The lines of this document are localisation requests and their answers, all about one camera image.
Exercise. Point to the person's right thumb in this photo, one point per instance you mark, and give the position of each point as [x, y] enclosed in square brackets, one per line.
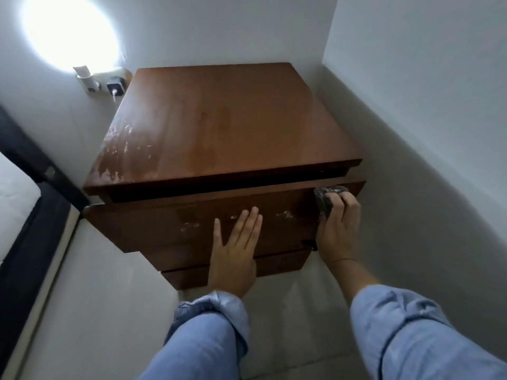
[324, 219]

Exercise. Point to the brown wooden drawer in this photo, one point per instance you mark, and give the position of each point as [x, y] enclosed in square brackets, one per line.
[277, 265]
[158, 221]

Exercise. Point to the person's left hand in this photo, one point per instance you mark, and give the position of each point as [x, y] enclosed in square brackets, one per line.
[233, 261]

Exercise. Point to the white mattress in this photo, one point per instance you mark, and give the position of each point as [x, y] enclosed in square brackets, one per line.
[16, 205]

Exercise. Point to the brown wooden nightstand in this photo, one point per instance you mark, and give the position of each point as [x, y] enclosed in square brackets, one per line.
[221, 122]

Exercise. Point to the person's left middle finger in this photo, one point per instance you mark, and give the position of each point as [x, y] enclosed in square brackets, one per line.
[247, 227]

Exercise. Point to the white wall socket plate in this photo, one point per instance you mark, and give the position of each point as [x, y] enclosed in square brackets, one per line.
[101, 81]

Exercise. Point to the person's left little finger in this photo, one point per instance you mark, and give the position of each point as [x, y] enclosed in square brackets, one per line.
[218, 233]

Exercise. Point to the black plug charger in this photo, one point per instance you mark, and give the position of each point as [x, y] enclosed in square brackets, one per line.
[115, 85]

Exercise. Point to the person's right forearm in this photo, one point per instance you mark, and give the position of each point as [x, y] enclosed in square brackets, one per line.
[416, 332]

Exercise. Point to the person's right hand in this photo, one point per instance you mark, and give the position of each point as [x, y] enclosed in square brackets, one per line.
[336, 233]

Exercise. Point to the dark bed frame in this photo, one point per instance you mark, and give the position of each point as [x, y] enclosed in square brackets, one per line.
[27, 217]

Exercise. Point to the person's left forearm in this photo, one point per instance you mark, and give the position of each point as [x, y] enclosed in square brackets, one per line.
[198, 336]

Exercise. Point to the grey cleaning cloth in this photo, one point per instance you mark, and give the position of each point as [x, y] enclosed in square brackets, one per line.
[325, 197]

